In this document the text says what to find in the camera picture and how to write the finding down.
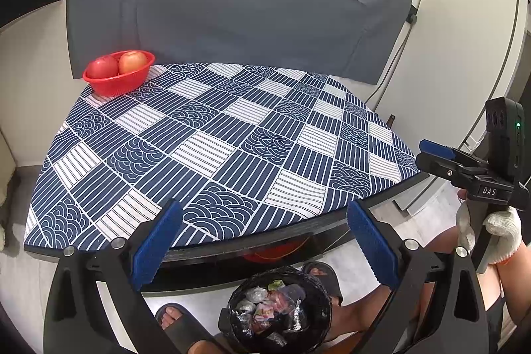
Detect pink orange paper wrapper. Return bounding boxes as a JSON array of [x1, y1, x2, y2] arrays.
[[254, 292, 296, 323]]

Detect person's right hand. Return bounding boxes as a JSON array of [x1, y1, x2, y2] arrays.
[[455, 188, 522, 266]]

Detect blue white patterned tablecloth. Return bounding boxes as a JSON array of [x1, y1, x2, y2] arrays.
[[24, 63, 420, 251]]

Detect crushed clear plastic bottle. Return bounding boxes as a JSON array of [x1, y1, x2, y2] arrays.
[[284, 283, 306, 307]]

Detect black sandal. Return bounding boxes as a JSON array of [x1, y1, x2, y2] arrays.
[[301, 262, 344, 307], [155, 303, 217, 354]]

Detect person's left leg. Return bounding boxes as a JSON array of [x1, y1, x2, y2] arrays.
[[160, 306, 233, 354]]

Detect grey backdrop cloth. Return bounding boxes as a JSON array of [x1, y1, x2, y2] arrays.
[[65, 0, 419, 86]]

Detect red plastic basket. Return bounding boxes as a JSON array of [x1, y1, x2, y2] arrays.
[[82, 50, 156, 97]]

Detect round white tissue ball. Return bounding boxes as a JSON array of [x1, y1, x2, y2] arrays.
[[244, 286, 269, 304]]

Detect person's leg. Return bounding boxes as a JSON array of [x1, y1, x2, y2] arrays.
[[160, 306, 233, 354], [307, 230, 531, 354]]

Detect bin with black liner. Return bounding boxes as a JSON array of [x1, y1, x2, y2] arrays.
[[218, 265, 333, 346]]

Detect red yellow apple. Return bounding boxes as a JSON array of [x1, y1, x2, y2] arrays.
[[118, 51, 148, 75]]

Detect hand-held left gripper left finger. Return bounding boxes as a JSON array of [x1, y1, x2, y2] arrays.
[[42, 198, 184, 354]]

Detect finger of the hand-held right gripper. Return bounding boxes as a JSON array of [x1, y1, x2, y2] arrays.
[[418, 139, 471, 164], [415, 152, 486, 189]]

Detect person's right leg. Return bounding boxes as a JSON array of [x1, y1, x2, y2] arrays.
[[307, 230, 531, 354]]

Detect black power cable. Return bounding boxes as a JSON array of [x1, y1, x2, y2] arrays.
[[365, 6, 418, 104]]

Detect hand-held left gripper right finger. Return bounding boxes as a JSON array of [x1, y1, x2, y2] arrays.
[[346, 198, 488, 354]]

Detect black table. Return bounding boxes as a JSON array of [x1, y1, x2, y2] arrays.
[[24, 172, 428, 293]]

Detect dark shorts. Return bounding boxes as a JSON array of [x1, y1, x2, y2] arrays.
[[485, 292, 515, 343]]

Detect white refrigerator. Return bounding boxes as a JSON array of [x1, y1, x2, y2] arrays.
[[369, 0, 531, 156]]

